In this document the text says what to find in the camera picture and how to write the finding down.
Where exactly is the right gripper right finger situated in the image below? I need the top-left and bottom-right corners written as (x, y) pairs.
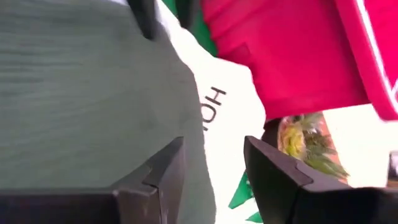
top-left (244, 136), bottom-right (398, 224)

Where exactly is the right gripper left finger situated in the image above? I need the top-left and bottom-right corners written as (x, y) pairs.
top-left (0, 136), bottom-right (186, 224)

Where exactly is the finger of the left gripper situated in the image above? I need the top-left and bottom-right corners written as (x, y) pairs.
top-left (175, 0), bottom-right (200, 29)
top-left (126, 0), bottom-right (160, 40)

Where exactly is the dark green garment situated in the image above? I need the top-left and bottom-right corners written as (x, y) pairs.
top-left (0, 0), bottom-right (217, 224)

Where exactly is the red plastic laundry bin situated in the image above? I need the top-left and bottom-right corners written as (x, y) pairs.
top-left (200, 0), bottom-right (398, 122)

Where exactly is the white printed tote bag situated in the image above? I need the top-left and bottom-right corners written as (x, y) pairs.
top-left (155, 0), bottom-right (267, 224)

